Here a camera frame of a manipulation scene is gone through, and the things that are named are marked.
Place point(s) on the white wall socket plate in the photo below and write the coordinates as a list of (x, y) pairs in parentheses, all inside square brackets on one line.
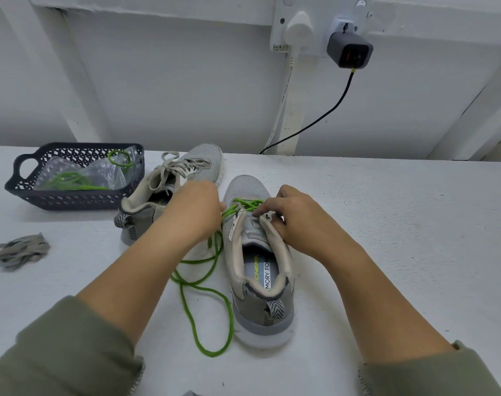
[(321, 8)]

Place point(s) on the gray charger adapter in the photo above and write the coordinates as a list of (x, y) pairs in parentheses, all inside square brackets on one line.
[(349, 50)]

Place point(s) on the person's left hand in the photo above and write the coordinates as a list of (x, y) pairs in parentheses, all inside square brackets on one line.
[(197, 212)]

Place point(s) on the white plug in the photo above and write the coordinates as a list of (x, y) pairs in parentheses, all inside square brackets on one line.
[(300, 30)]

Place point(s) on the beige shoelace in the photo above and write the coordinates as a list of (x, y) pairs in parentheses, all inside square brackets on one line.
[(18, 250), (178, 167)]

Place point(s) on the person's left forearm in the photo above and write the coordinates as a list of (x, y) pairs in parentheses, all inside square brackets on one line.
[(93, 325)]

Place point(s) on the green shoelace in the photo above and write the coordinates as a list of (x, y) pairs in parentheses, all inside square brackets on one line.
[(244, 203), (65, 182)]

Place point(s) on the person's right forearm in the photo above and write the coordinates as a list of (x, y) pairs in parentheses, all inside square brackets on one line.
[(399, 325)]

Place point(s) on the dark plastic lattice basket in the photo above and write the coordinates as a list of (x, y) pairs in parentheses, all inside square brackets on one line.
[(23, 195)]

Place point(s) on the gray sneaker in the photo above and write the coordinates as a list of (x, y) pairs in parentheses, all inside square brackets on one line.
[(263, 313), (143, 202)]

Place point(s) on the person's right hand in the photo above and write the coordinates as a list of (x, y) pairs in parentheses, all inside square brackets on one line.
[(310, 225)]

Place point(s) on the clear plastic bag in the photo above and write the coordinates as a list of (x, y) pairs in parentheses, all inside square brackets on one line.
[(98, 173)]

